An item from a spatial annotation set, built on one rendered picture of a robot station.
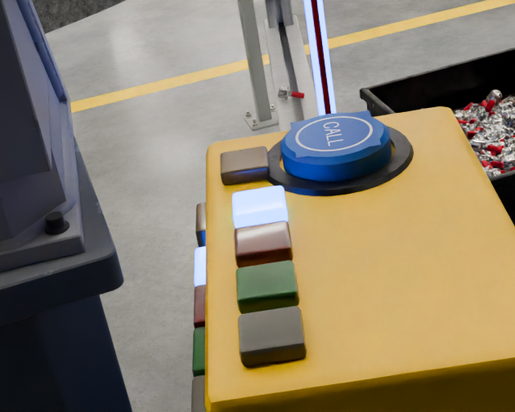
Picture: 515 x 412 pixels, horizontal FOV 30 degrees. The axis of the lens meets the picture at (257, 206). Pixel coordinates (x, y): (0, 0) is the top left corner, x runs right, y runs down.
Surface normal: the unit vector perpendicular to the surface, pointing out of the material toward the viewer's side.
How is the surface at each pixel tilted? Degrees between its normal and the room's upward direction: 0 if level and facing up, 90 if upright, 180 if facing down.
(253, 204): 0
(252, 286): 0
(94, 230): 0
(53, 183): 90
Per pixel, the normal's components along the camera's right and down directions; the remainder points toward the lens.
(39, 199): 0.83, 0.16
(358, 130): -0.15, -0.86
